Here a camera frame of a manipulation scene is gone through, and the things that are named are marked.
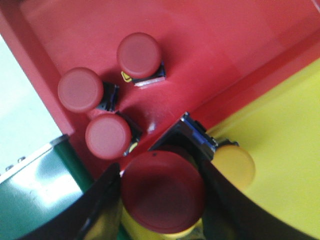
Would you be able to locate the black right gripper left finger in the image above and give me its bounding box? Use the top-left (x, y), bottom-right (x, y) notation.
top-left (19, 163), bottom-right (122, 240)

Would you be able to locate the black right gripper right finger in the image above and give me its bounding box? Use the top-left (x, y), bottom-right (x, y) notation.
top-left (199, 161), bottom-right (313, 240)

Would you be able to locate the red mushroom push button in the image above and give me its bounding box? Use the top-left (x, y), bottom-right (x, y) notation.
top-left (57, 67), bottom-right (119, 113)
top-left (85, 111), bottom-right (143, 160)
top-left (121, 112), bottom-right (218, 234)
top-left (116, 32), bottom-right (166, 87)

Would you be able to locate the green conveyor belt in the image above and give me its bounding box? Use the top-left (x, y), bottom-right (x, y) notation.
top-left (0, 140), bottom-right (99, 240)

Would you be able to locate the yellow plate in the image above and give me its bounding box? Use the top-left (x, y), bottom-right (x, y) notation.
top-left (209, 60), bottom-right (320, 240)

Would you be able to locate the red orange plate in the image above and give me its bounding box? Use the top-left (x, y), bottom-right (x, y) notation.
top-left (0, 0), bottom-right (320, 177)

